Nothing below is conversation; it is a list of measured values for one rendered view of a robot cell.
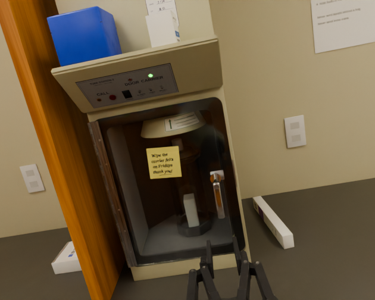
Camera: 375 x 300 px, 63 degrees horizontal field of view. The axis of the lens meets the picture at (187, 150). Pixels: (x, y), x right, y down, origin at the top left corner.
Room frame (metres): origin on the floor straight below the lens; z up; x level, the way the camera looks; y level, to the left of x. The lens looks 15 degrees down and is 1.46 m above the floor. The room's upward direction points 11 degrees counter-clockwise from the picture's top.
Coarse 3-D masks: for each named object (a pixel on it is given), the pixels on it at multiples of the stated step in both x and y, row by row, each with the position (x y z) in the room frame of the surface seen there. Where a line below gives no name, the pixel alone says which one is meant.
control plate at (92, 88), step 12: (132, 72) 0.62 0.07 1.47; (144, 72) 0.62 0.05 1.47; (156, 72) 0.62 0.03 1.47; (168, 72) 0.63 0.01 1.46; (84, 84) 0.63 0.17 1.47; (96, 84) 0.63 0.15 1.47; (108, 84) 0.64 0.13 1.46; (120, 84) 0.64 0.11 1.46; (132, 84) 0.64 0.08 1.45; (144, 84) 0.64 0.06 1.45; (156, 84) 0.65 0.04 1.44; (168, 84) 0.65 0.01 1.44; (96, 96) 0.66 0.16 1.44; (108, 96) 0.66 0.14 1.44; (120, 96) 0.67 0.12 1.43; (132, 96) 0.67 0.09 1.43; (144, 96) 0.67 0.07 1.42
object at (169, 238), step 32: (128, 128) 0.70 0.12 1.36; (160, 128) 0.70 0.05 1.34; (192, 128) 0.69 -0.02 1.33; (224, 128) 0.68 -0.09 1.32; (128, 160) 0.71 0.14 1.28; (192, 160) 0.69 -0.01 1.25; (224, 160) 0.68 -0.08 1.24; (128, 192) 0.71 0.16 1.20; (160, 192) 0.70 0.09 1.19; (192, 192) 0.69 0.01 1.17; (224, 192) 0.68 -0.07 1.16; (128, 224) 0.71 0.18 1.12; (160, 224) 0.70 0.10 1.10; (192, 224) 0.69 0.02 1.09; (224, 224) 0.69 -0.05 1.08; (160, 256) 0.70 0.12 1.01; (192, 256) 0.70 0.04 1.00
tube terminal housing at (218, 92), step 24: (72, 0) 0.72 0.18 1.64; (96, 0) 0.72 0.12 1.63; (120, 0) 0.71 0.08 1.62; (144, 0) 0.71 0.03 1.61; (192, 0) 0.70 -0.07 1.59; (120, 24) 0.71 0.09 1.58; (144, 24) 0.71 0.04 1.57; (192, 24) 0.70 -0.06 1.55; (144, 48) 0.71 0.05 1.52; (192, 96) 0.70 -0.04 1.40; (216, 96) 0.69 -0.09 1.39; (168, 264) 0.71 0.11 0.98; (192, 264) 0.71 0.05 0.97; (216, 264) 0.70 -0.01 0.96
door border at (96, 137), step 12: (96, 132) 0.71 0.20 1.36; (96, 144) 0.71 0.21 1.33; (96, 156) 0.71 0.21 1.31; (108, 168) 0.71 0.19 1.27; (108, 180) 0.71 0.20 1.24; (120, 204) 0.71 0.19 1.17; (120, 216) 0.71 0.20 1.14; (120, 228) 0.71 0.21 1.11; (132, 252) 0.71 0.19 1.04; (132, 264) 0.71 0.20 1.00
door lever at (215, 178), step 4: (212, 176) 0.68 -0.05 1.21; (216, 176) 0.68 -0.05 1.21; (220, 176) 0.68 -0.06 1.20; (212, 180) 0.68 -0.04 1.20; (216, 180) 0.66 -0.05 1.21; (220, 180) 0.68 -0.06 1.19; (212, 184) 0.64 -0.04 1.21; (216, 184) 0.63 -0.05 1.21; (216, 188) 0.63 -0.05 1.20; (216, 192) 0.64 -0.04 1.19; (220, 192) 0.64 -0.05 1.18; (216, 196) 0.64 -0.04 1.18; (220, 196) 0.64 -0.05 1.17; (216, 200) 0.64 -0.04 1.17; (220, 200) 0.64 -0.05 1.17; (216, 204) 0.64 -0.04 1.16; (220, 204) 0.64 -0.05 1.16; (220, 208) 0.64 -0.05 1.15; (220, 212) 0.64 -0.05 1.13; (220, 216) 0.64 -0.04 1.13; (224, 216) 0.64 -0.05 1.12
